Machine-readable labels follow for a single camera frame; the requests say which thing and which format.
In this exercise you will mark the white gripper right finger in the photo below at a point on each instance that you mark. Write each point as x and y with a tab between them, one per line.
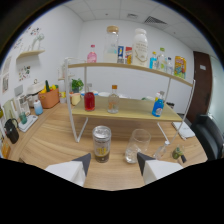
156	168

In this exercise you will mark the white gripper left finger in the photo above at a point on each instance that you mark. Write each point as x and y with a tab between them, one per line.
70	170

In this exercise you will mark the glass jar of mint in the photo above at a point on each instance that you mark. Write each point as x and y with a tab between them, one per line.
177	152

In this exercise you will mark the black and silver can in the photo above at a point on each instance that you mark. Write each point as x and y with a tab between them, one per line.
101	143

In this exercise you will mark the small teal cup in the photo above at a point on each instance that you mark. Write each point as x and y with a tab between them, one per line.
22	118

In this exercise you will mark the clear drinking glass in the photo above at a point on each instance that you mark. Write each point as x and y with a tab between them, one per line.
138	146

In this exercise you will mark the white notebook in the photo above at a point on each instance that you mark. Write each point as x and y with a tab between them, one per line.
184	129

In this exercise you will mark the two-tier wooden shelf rack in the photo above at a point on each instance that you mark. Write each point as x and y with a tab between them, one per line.
133	111

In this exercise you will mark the blue liquid bottle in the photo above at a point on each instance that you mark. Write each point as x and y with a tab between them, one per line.
158	106

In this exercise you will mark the black chair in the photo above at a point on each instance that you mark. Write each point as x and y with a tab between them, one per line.
210	136

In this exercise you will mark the white kitchen scale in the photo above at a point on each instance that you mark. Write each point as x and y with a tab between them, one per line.
28	122

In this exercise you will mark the orange packet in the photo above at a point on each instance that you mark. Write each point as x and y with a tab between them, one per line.
6	150

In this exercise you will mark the black bag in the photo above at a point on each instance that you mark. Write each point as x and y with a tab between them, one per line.
12	131

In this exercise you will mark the white and blue bottle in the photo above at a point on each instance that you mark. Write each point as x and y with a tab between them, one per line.
38	108

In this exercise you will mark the red liquid bottle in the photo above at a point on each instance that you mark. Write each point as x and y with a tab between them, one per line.
89	101

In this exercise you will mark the orange storage basket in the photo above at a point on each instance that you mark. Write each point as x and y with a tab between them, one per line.
49	98

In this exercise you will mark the clear bottle orange cap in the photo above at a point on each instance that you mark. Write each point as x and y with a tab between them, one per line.
113	101

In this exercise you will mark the white desktop device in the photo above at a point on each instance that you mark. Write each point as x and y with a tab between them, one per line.
22	105

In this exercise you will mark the blue rimmed bowl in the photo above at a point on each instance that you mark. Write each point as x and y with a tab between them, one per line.
96	93

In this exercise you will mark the white bowl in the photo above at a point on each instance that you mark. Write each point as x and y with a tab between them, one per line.
104	94

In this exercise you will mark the small potted green plant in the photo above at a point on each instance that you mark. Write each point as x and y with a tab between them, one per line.
77	85

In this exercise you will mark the green item in basket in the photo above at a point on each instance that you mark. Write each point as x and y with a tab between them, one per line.
47	86

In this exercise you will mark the white kitchen appliance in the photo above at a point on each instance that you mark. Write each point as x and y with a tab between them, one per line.
35	88

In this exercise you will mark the dark brown door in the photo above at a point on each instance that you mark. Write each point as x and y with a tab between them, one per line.
202	86

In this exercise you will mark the small clear water bottle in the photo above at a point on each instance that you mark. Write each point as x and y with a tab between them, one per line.
169	66

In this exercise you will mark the yellow cartoon snack can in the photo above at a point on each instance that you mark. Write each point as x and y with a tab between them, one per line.
180	66

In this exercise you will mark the slim blue bottle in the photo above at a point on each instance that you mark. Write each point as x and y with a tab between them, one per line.
153	61

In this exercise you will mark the clear bottle green cap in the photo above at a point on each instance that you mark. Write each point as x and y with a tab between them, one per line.
162	61

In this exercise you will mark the pink liquid bottle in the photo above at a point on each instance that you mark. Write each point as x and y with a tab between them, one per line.
92	56

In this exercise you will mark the blue printed box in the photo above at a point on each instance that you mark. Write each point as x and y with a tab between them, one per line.
120	53

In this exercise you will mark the red and white box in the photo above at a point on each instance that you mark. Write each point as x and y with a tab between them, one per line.
128	51

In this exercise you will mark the large white milk bottle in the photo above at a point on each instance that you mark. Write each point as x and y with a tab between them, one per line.
140	48

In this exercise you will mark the glass jar with cork lid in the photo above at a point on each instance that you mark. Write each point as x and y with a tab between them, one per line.
111	45

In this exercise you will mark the ceiling air vent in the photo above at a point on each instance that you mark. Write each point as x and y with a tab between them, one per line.
155	20

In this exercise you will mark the ceiling light fixture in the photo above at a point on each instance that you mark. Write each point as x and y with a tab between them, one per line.
132	15

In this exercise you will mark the grey wall socket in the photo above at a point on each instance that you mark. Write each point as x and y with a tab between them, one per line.
18	90

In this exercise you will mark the wall photo cluster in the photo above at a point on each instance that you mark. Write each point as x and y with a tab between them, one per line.
24	72

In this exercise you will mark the wooden wall shelf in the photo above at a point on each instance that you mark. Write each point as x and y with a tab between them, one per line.
30	53

